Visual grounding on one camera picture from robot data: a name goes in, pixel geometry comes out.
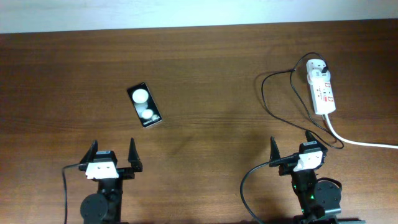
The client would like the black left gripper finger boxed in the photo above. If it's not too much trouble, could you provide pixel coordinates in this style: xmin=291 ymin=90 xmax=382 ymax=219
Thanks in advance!
xmin=128 ymin=138 xmax=143 ymax=172
xmin=80 ymin=140 xmax=98 ymax=164

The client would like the black Galaxy flip phone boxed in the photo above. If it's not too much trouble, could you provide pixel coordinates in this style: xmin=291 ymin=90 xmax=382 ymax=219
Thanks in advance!
xmin=127 ymin=82 xmax=162 ymax=128

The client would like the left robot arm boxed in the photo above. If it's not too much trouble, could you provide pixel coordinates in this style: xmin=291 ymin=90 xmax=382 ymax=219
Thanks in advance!
xmin=78 ymin=139 xmax=143 ymax=224

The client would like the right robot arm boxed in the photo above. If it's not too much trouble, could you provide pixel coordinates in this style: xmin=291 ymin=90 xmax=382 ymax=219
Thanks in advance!
xmin=270 ymin=131 xmax=342 ymax=223

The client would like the white USB charger plug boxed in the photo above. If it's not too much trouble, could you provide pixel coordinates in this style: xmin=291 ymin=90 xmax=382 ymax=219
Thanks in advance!
xmin=306 ymin=59 xmax=328 ymax=74

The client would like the white power strip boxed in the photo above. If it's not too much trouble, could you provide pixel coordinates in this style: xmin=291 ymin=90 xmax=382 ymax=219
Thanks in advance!
xmin=307 ymin=70 xmax=336 ymax=115

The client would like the white power strip cord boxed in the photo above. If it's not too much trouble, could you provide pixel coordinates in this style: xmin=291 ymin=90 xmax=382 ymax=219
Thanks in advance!
xmin=322 ymin=113 xmax=398 ymax=150

